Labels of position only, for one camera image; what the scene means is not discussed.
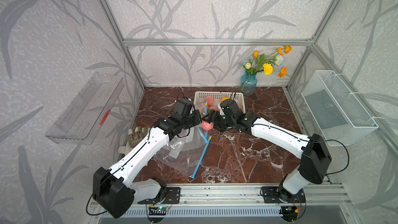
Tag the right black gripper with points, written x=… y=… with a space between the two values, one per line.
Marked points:
x=212 y=117

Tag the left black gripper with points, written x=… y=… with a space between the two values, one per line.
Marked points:
x=197 y=115

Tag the white plastic fruit basket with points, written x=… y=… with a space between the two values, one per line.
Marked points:
x=203 y=107

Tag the pink peach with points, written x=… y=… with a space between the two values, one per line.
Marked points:
x=215 y=108
x=210 y=100
x=207 y=126

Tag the clear zip-top bag blue zipper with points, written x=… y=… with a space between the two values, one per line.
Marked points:
x=184 y=149

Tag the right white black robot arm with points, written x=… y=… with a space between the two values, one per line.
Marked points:
x=312 y=151

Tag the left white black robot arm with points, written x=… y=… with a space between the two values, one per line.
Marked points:
x=113 y=188

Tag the yellow peach right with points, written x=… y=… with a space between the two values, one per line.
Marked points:
x=224 y=99

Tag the pink peach top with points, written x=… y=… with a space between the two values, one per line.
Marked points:
x=210 y=100

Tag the blue glass vase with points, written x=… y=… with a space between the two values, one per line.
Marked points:
x=248 y=83

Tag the small brown woven basket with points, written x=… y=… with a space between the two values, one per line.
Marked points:
x=136 y=135

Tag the orange yellow artificial flowers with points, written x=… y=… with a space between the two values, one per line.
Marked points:
x=266 y=63

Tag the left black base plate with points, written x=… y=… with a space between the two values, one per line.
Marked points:
x=168 y=195

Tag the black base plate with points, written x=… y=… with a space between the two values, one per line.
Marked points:
x=270 y=194
x=168 y=195

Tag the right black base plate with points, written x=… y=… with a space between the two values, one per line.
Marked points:
x=270 y=194

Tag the clear plastic wall shelf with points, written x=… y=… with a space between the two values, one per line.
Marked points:
x=82 y=120

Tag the white wire mesh basket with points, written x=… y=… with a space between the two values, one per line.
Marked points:
x=338 y=112

